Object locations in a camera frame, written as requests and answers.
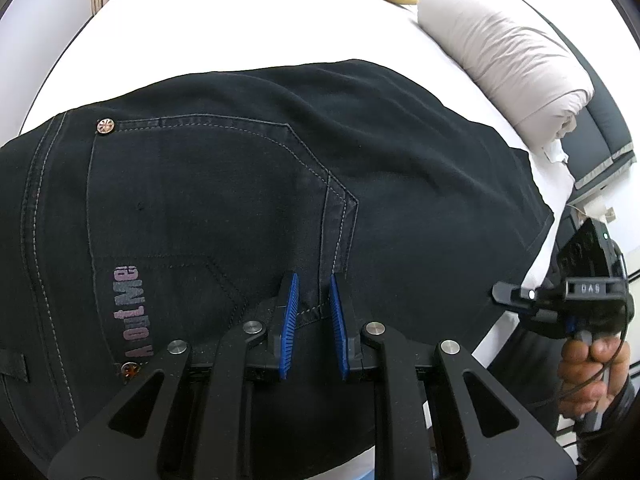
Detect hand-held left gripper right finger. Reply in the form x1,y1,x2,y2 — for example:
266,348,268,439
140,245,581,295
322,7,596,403
328,273,578,480

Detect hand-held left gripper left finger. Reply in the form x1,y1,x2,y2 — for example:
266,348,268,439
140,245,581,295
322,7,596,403
47,273,300,480

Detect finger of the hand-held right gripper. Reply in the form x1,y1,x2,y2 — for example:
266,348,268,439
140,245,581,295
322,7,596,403
492,282,538,310

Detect black denim pants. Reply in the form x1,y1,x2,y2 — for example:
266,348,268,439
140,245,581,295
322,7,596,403
0,58,555,470

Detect person's right hand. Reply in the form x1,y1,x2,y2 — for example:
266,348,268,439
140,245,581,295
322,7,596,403
556,336,632,420

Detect rolled beige duvet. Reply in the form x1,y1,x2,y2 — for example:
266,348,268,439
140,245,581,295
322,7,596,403
416,0,596,157

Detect white bed sheet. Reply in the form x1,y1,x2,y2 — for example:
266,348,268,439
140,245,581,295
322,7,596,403
19,0,576,480

